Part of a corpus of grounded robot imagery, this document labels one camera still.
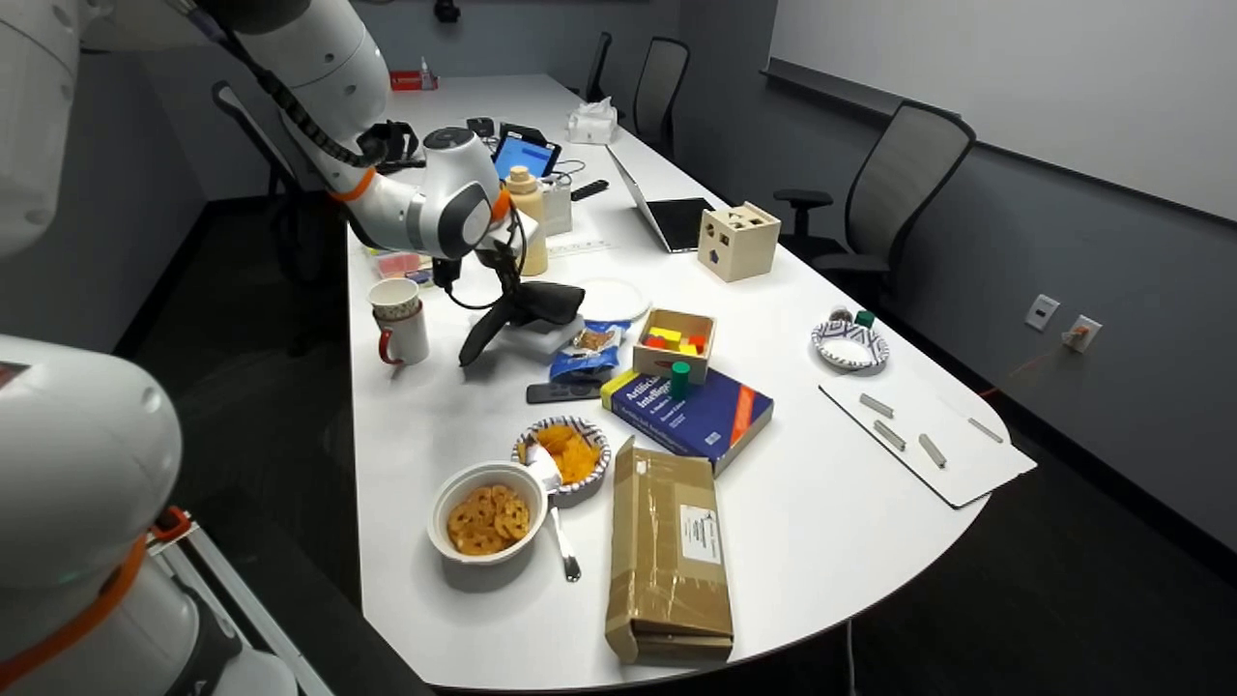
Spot tablet with blue screen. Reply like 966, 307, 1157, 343
496, 125, 565, 185

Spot wooden box of blocks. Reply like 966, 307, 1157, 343
630, 307, 719, 388

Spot pink flat container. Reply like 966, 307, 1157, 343
372, 249, 435, 285

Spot blue patterned bowl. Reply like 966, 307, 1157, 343
511, 413, 616, 508

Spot orange chips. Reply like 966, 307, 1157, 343
534, 423, 601, 486

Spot white mug red handle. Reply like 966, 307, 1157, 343
366, 276, 433, 373

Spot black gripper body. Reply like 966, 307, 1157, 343
473, 229, 543, 315

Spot blue hardcover book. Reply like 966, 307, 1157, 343
598, 365, 778, 476

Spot brown cardboard box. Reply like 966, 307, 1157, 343
601, 437, 737, 669

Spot wall mounted whiteboard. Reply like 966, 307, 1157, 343
766, 0, 1237, 226

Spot open grey laptop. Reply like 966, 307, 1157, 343
598, 141, 719, 261

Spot white wall outlet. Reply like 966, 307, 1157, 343
1058, 308, 1105, 360
1024, 289, 1068, 332

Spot plain white bowl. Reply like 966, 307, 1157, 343
420, 457, 547, 571

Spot white table leg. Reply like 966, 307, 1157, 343
837, 615, 867, 696

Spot white tissue pack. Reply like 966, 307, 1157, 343
565, 97, 626, 147

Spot brown pretzels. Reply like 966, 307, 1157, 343
445, 479, 534, 561

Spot grey robot mount frame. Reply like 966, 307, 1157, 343
152, 516, 339, 696

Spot wooden cube with holes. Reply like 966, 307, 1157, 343
694, 196, 786, 285

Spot flat white board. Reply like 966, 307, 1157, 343
815, 365, 1038, 516

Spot coiled white cable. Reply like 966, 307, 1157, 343
809, 315, 891, 379

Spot black headphones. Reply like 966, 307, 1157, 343
357, 119, 430, 178

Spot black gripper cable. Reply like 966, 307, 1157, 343
442, 204, 524, 316

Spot dark office chair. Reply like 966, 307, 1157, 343
585, 27, 618, 110

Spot grey mesh office chair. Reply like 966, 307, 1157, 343
769, 97, 976, 307
626, 36, 694, 155

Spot blue cookie snack bag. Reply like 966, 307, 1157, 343
543, 323, 630, 388

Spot white plate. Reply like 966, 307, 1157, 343
572, 276, 652, 330

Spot silver spoon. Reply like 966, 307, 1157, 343
520, 441, 585, 589

